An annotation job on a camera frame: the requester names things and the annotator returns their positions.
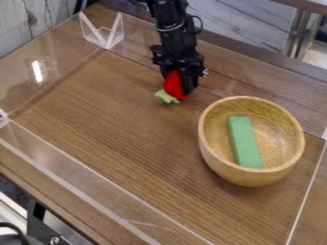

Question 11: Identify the black table leg mount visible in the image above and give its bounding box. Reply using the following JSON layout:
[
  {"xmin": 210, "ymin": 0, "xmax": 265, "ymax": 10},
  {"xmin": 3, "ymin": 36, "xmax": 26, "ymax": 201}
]
[{"xmin": 27, "ymin": 202, "xmax": 74, "ymax": 245}]

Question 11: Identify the wooden bowl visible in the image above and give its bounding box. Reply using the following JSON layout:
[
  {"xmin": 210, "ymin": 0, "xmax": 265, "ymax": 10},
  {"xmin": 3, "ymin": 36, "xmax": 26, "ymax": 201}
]
[{"xmin": 198, "ymin": 96, "xmax": 306, "ymax": 187}]

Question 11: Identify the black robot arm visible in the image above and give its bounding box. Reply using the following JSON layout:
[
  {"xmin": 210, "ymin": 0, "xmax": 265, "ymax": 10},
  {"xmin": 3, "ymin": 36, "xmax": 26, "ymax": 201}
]
[{"xmin": 146, "ymin": 0, "xmax": 207, "ymax": 97}]

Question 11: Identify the metal stand in background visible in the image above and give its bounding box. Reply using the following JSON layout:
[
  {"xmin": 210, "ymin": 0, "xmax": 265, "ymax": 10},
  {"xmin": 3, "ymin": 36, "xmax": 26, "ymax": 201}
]
[{"xmin": 273, "ymin": 0, "xmax": 327, "ymax": 60}]

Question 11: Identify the clear acrylic corner bracket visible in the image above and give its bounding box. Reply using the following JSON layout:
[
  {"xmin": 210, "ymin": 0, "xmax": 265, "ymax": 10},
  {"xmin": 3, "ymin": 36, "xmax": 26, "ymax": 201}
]
[{"xmin": 78, "ymin": 12, "xmax": 125, "ymax": 50}]

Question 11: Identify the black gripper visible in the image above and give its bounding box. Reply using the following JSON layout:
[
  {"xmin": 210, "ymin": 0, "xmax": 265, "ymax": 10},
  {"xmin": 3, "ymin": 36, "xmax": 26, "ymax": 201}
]
[{"xmin": 150, "ymin": 22, "xmax": 207, "ymax": 95}]

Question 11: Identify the black cable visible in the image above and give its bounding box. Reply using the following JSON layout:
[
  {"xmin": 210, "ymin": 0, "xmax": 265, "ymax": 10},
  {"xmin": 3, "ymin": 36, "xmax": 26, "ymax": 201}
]
[{"xmin": 0, "ymin": 222, "xmax": 31, "ymax": 245}]

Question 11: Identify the green rectangular block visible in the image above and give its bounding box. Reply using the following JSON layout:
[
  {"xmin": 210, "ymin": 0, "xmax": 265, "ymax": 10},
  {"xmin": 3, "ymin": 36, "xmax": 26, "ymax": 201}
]
[{"xmin": 227, "ymin": 116, "xmax": 263, "ymax": 168}]

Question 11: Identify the red plush strawberry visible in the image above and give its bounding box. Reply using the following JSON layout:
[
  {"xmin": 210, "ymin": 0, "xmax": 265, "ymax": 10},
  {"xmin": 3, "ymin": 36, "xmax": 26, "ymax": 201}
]
[{"xmin": 155, "ymin": 71, "xmax": 187, "ymax": 104}]

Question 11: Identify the clear acrylic front barrier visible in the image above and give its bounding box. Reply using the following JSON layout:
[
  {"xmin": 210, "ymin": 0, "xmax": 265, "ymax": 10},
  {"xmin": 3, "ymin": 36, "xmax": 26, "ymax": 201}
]
[{"xmin": 0, "ymin": 110, "xmax": 214, "ymax": 245}]

